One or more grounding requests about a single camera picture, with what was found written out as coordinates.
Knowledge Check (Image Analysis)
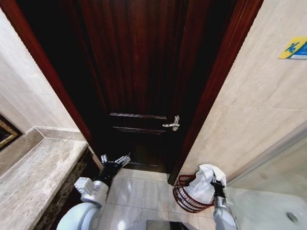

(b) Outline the white towel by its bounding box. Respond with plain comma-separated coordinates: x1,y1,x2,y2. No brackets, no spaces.
188,163,227,207

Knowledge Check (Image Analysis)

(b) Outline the glass shower screen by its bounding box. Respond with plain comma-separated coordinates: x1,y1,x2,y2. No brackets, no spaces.
225,121,307,230

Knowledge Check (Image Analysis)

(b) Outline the robot front shell dark panel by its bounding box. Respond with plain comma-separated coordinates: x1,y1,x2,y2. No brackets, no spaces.
129,218,202,230

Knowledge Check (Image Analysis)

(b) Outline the beige marble vanity counter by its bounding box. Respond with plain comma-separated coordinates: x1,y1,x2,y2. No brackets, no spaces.
0,126,101,230

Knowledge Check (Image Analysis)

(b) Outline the silver round drain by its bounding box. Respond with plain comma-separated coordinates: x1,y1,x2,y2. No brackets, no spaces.
286,211,299,223

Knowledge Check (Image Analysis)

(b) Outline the dark wooden door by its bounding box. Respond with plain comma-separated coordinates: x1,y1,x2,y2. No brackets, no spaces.
21,0,218,173

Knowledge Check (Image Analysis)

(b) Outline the dark gold framed mirror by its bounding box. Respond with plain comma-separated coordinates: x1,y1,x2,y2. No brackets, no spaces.
0,113,24,151

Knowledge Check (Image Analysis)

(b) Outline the red wire hamper basket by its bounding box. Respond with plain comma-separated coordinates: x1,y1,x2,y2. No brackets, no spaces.
172,174,215,214

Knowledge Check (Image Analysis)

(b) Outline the silver door handle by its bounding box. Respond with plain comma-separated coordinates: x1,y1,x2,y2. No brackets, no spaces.
162,115,180,132

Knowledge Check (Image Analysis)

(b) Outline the reddish wooden door frame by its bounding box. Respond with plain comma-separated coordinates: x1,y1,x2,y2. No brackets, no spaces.
0,0,264,185

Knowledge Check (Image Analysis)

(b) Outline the yellow and blue wall sign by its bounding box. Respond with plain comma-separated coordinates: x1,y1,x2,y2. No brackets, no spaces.
277,35,307,60

